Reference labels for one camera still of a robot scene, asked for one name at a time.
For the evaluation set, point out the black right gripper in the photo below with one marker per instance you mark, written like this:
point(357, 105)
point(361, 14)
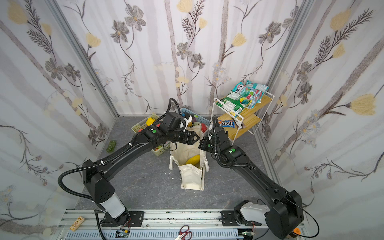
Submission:
point(207, 143)

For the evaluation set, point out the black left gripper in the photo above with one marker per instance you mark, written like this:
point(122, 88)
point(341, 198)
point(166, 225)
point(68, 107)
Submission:
point(188, 138)

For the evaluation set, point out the floral canvas tote bag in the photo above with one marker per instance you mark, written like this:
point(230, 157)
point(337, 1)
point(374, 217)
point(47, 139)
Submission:
point(192, 178)

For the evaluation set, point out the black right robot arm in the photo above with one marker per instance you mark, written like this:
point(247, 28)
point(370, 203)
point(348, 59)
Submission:
point(282, 212)

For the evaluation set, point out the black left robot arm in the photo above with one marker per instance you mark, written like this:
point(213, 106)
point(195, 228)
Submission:
point(170, 127)

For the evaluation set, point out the blue M&M candy bag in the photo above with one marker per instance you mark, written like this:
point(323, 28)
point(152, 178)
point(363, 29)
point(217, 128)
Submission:
point(227, 123)

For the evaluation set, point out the red toy bell pepper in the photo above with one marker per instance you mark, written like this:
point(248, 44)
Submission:
point(203, 128)

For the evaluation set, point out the blue plastic vegetable basket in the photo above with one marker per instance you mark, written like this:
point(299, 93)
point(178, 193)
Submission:
point(196, 118)

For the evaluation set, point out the green plastic fruit basket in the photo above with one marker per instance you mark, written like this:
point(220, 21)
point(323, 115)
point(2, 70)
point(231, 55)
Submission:
point(151, 132)

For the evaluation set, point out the yellow toy bell pepper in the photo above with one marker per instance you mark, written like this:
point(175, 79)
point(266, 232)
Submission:
point(150, 121)

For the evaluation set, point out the green snack packet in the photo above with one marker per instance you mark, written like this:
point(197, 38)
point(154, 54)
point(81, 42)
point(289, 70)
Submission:
point(234, 103)

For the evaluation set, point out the teal snack packet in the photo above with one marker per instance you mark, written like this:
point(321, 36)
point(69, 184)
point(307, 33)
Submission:
point(251, 93)

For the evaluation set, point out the small green toy on floor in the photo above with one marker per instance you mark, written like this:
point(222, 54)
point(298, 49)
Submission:
point(111, 146)

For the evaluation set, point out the orange and wood tape roll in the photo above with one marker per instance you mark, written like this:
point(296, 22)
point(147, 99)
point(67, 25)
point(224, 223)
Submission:
point(296, 233)

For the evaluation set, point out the wooden tag block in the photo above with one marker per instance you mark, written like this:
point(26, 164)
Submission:
point(78, 222)

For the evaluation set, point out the white wire wooden shelf rack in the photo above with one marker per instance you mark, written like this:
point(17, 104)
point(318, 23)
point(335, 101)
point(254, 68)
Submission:
point(248, 121)

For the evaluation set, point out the red handled scissors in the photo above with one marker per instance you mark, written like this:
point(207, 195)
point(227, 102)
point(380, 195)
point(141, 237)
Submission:
point(184, 233)

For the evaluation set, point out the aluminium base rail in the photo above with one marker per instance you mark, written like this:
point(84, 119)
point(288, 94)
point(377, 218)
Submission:
point(205, 224)

